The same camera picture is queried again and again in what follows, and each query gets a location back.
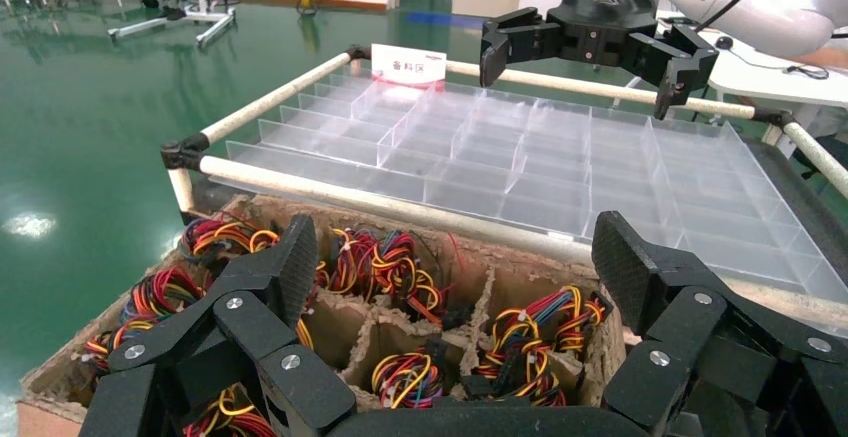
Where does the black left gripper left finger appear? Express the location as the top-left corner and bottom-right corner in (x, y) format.
(78, 213), (359, 437)

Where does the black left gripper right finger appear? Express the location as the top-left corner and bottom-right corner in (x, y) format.
(589, 210), (848, 437)

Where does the black desk cable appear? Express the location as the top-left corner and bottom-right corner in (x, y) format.
(784, 63), (831, 82)

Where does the clear acrylic divider tray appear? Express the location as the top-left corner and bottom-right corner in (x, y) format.
(225, 66), (848, 306)

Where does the white desk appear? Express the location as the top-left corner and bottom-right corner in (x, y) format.
(659, 13), (848, 111)

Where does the white sign card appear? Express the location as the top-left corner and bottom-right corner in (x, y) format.
(370, 43), (448, 85)

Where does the grey power supply with wires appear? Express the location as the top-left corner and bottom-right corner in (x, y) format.
(369, 229), (473, 329)

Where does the brown cardboard divider box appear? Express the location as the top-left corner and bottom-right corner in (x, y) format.
(16, 194), (627, 437)

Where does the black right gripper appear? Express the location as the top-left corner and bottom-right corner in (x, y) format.
(479, 0), (720, 121)

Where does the white floor stand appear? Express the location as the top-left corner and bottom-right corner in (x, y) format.
(107, 0), (238, 49)

